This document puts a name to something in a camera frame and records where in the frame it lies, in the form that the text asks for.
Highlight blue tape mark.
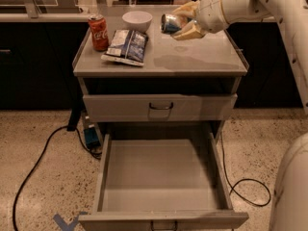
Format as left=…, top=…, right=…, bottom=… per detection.
left=53, top=211, right=86, bottom=231

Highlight closed top drawer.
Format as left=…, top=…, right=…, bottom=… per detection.
left=83, top=94, right=237, bottom=122

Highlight blue white chip bag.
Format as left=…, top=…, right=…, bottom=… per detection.
left=101, top=30, right=148, bottom=66

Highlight black cable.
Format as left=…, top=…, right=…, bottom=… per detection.
left=219, top=132, right=272, bottom=208
left=12, top=124, right=103, bottom=231

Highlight black cable on right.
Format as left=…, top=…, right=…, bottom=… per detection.
left=219, top=132, right=272, bottom=208

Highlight grey drawer cabinet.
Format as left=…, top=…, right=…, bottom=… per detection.
left=73, top=6, right=248, bottom=137

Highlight black cable on left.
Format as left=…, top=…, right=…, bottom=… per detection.
left=12, top=124, right=103, bottom=231

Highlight blue silver redbull can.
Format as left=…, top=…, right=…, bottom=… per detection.
left=161, top=13, right=190, bottom=35

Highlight red coca-cola can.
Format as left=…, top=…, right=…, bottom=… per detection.
left=88, top=14, right=109, bottom=51

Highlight white bowl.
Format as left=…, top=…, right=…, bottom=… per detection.
left=122, top=11, right=153, bottom=33

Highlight open middle drawer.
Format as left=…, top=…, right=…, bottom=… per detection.
left=79, top=131, right=248, bottom=231

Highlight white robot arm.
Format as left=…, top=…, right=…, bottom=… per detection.
left=172, top=0, right=308, bottom=231

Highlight blue power adapter box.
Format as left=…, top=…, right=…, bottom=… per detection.
left=84, top=127, right=100, bottom=149

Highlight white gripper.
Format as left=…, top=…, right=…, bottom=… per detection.
left=171, top=0, right=229, bottom=40

